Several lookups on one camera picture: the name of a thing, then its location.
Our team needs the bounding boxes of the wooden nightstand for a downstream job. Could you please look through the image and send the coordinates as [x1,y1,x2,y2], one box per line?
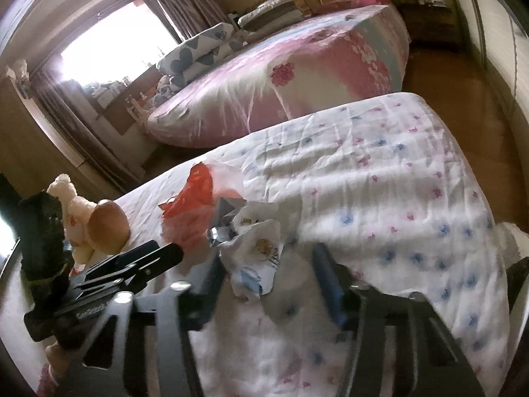
[399,2,466,52]

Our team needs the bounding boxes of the heart pattern pillows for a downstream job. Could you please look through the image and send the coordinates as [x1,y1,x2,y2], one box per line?
[156,22,236,87]

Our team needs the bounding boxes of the bed with white floral sheet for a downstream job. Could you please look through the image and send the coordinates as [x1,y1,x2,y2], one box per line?
[37,91,513,397]

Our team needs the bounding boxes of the tan round toy head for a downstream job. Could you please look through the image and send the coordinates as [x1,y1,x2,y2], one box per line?
[89,199,130,257]

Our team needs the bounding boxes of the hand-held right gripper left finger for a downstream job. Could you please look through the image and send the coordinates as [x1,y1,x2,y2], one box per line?
[62,254,228,397]

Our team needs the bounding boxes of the bed with pink floral sheet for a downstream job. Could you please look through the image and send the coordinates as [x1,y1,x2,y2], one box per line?
[146,4,410,150]

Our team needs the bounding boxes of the cream plush toy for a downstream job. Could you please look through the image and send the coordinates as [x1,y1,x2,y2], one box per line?
[45,174,102,265]

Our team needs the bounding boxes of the silver foil wrapper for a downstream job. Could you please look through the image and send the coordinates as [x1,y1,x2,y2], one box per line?
[209,196,249,249]

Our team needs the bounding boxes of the red and white plastic bag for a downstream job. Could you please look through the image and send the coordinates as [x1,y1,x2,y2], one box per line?
[159,161,244,249]

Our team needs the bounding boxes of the patterned curtain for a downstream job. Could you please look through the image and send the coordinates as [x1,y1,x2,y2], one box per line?
[142,0,232,44]
[29,68,141,178]

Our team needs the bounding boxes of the white crumpled cloth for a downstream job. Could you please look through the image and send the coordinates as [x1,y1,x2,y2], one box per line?
[6,60,31,100]

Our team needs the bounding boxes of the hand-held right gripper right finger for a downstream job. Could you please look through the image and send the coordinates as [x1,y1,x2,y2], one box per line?
[312,243,486,397]

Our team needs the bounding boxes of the folded striped blankets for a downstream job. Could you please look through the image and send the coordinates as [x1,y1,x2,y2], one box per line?
[237,0,306,29]

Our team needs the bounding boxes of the white sliding door wardrobe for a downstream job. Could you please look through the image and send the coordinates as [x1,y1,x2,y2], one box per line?
[450,0,529,133]

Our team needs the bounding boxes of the white printed wrapper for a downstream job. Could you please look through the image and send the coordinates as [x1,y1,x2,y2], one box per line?
[219,204,286,300]

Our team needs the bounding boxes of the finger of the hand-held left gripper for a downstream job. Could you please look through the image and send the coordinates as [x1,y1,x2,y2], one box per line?
[101,243,183,271]
[74,265,166,294]

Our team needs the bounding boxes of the wooden dresser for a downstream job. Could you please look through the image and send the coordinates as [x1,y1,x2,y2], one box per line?
[93,66,166,135]

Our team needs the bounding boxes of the bright window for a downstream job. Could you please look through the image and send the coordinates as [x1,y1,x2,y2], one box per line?
[60,0,178,89]

